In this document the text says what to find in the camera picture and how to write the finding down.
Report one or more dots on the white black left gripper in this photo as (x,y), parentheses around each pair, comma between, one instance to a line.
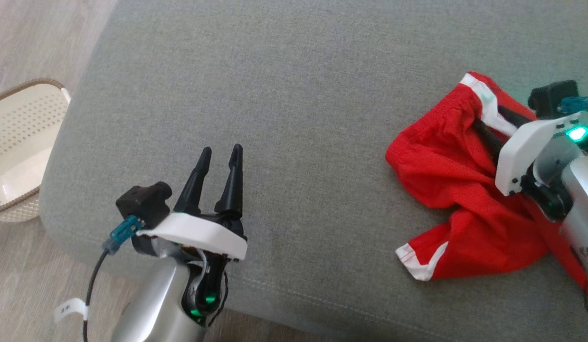
(203,235)

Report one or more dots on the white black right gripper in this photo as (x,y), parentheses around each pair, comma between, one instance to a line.
(522,152)

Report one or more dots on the red shorts white stripe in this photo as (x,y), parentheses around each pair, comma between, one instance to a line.
(446,161)

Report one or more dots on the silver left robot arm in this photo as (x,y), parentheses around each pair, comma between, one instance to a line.
(151,304)

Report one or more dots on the grey sofa chaise seat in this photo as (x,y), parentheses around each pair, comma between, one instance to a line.
(298,118)

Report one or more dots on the cream perforated laundry basket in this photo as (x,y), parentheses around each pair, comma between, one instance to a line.
(18,152)

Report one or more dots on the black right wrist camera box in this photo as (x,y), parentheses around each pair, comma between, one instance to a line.
(550,97)

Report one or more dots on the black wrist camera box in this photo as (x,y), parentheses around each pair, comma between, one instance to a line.
(144,202)
(550,97)

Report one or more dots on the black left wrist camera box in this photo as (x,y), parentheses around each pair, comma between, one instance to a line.
(144,202)

